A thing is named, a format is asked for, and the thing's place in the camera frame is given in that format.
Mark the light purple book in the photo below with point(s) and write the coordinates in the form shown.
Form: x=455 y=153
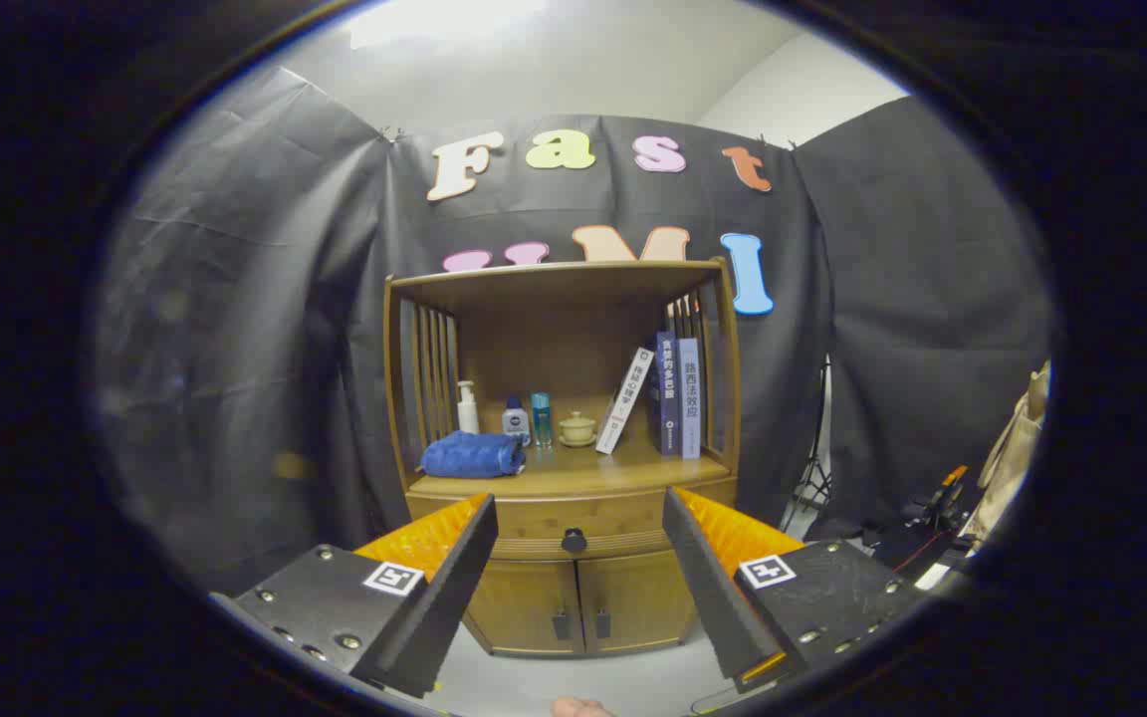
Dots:
x=690 y=398

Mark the wooden cabinet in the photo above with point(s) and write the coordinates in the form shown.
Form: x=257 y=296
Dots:
x=534 y=349

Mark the blue folded towel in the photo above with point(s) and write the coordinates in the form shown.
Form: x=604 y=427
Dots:
x=469 y=455

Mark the black equipment with orange part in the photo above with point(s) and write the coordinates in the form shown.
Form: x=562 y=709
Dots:
x=922 y=543

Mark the black tripod stand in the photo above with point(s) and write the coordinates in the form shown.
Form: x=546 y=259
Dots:
x=816 y=478

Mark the beige lidded teacup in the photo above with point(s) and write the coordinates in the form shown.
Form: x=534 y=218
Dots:
x=577 y=430

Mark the beige bag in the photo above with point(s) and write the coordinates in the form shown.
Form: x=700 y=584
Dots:
x=1017 y=448

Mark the white pump bottle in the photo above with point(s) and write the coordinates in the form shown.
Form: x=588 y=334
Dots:
x=468 y=413

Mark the blue glass bottle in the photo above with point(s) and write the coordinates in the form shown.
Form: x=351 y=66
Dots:
x=541 y=413

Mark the white book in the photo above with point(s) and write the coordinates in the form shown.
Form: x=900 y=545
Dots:
x=625 y=398

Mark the wooden countertop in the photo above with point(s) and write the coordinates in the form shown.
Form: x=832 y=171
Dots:
x=573 y=468

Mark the wooden cabinet door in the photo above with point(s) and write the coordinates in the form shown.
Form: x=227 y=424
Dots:
x=638 y=602
x=524 y=607

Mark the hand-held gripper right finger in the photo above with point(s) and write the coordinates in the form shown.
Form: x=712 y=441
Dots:
x=708 y=597

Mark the dark blue book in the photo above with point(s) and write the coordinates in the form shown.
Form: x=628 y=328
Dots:
x=668 y=398

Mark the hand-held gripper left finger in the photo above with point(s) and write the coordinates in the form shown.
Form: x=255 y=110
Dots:
x=439 y=607

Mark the white bottle blue cap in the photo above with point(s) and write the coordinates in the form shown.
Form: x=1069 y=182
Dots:
x=516 y=423

